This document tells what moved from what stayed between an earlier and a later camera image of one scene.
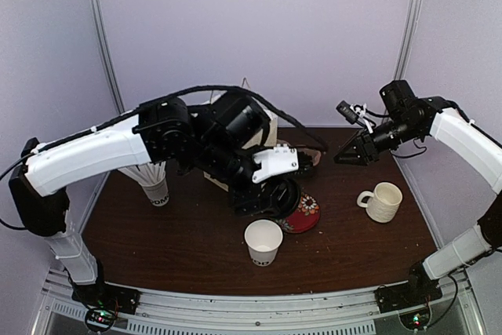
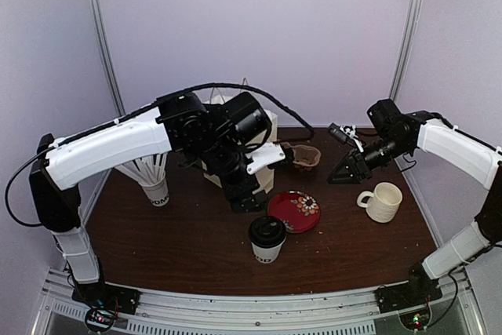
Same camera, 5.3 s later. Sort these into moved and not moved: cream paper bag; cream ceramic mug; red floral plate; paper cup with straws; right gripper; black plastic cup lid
Moved: right gripper; black plastic cup lid
Not moved: paper cup with straws; cream ceramic mug; cream paper bag; red floral plate
